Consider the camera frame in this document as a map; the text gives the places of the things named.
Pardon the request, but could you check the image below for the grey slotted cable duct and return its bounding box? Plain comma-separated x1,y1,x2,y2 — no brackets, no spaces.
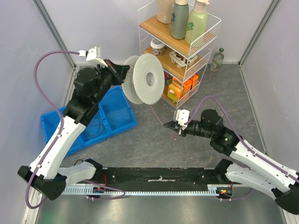
62,184,219,196

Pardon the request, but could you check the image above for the light green pump bottle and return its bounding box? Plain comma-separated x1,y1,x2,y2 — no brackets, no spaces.
185,0,209,45

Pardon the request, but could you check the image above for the orange sponge box rear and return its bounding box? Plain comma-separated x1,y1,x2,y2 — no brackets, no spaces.
189,73,199,90

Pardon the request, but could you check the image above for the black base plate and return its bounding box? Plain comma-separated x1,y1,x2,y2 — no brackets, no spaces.
91,167,231,192

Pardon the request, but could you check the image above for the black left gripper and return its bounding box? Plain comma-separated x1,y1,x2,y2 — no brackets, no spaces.
92,58,130,104

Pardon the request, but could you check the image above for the white cable spool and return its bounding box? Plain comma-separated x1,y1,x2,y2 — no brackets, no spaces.
121,53,164,105

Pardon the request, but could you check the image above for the paper coffee cup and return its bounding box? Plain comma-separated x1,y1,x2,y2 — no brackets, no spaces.
150,38,165,56

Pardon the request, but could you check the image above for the orange sponge box middle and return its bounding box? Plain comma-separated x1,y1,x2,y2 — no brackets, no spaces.
183,79,192,96

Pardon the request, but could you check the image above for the blue snack box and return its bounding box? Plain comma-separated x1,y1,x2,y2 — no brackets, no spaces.
164,71,173,85

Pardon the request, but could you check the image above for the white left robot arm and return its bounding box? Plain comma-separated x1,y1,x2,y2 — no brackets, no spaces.
18,59,130,200

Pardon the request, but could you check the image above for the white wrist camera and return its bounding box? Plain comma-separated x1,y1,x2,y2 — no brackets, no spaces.
78,45,108,68
173,109,190,130

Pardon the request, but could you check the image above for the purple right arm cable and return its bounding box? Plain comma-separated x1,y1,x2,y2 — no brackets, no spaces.
185,95,299,202

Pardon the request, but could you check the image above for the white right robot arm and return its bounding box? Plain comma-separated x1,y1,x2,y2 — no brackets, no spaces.
163,109,299,215

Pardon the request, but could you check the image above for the beige pump bottle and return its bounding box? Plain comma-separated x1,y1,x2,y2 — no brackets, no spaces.
157,0,175,24

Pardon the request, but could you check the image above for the orange sponge box front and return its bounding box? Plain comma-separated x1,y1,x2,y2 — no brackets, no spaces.
167,77,185,103

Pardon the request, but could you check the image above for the orange sponge box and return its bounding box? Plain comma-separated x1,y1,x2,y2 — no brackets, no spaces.
189,73,199,90
167,77,185,103
183,79,192,96

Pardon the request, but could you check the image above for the white yogurt tub pack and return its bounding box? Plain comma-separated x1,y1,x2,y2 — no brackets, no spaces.
169,51,198,69

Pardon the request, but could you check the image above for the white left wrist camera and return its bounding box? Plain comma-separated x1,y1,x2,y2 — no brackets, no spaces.
78,45,108,68

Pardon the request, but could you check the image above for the blue plastic divided bin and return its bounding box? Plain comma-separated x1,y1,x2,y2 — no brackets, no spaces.
40,85,138,157

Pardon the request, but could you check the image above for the white wire shelf rack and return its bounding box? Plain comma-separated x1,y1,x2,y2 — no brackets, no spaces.
137,0,221,109

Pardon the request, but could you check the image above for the thin black wire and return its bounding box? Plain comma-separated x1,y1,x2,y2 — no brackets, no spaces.
87,115,106,138

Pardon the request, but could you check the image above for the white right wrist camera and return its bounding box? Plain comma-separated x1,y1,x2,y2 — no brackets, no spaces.
173,109,190,130

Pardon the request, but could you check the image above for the clear glass bottle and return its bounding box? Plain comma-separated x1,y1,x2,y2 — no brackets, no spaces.
210,48,224,71

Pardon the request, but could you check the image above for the grey green pump bottle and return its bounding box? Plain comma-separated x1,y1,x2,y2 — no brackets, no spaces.
170,0,189,40

